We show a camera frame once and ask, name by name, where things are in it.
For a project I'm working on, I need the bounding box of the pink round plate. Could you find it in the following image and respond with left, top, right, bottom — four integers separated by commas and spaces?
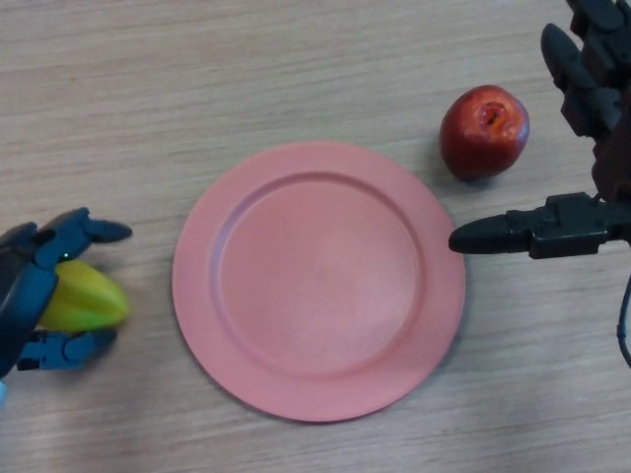
172, 140, 466, 424

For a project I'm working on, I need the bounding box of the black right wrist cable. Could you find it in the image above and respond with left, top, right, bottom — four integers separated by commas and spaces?
615, 275, 631, 369

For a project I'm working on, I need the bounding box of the yellow starfruit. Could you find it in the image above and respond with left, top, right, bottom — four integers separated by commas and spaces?
37, 259, 130, 332

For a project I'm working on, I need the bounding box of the red apple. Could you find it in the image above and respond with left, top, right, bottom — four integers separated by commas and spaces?
439, 84, 531, 181

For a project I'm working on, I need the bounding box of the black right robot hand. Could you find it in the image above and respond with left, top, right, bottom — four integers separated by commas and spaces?
448, 0, 631, 260

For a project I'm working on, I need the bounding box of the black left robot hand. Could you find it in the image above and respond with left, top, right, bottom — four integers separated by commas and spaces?
0, 207, 133, 380

